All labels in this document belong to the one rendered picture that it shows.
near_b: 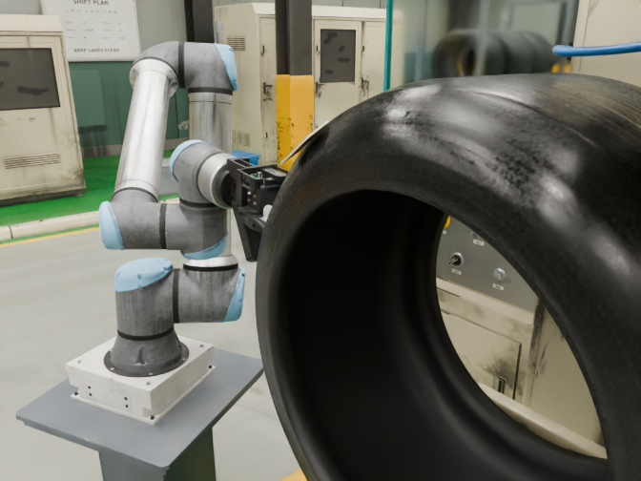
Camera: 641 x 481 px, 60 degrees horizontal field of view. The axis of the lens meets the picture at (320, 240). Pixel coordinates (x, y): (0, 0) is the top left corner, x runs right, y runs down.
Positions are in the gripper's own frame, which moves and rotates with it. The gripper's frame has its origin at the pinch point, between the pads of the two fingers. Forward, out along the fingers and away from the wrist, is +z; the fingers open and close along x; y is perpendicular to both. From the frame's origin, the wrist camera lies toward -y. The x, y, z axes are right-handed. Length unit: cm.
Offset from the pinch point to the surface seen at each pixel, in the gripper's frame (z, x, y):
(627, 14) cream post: 25, 28, 34
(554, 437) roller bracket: 33, 26, -27
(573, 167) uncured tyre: 41.1, -9.9, 23.4
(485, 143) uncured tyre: 34.7, -11.4, 23.7
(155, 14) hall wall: -765, 316, -11
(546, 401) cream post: 29.0, 28.7, -23.8
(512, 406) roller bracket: 24.7, 27.1, -27.1
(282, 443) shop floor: -76, 58, -133
